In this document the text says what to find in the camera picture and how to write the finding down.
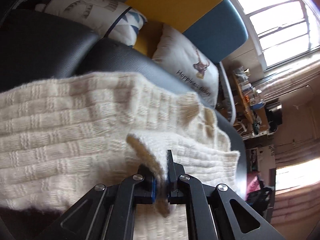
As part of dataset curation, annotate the cream knitted sweater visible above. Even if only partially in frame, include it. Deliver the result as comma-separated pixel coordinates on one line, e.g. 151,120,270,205
0,71,241,240

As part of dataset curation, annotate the pink red cloth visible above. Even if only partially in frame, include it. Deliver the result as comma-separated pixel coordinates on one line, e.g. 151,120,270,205
245,172,260,199

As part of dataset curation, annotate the cluttered wooden side table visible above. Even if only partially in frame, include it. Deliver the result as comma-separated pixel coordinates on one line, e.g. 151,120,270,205
232,67,269,140

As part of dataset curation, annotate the black appliance on table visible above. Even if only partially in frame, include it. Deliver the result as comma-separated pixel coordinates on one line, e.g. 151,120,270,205
265,101,283,133

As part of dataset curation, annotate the blue kettle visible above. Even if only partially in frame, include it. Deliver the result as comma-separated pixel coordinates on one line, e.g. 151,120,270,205
250,101,265,111

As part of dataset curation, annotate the beige window curtain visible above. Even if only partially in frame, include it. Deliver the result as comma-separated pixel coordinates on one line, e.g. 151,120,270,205
255,59,319,101

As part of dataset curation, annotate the deer print white pillow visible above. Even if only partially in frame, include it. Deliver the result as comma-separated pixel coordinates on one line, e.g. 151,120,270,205
152,24,219,108

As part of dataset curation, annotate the black leather ottoman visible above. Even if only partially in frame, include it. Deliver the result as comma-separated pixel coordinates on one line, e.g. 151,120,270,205
0,10,249,240

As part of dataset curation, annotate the zebra print pillow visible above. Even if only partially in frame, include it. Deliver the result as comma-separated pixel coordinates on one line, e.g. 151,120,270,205
35,0,147,47

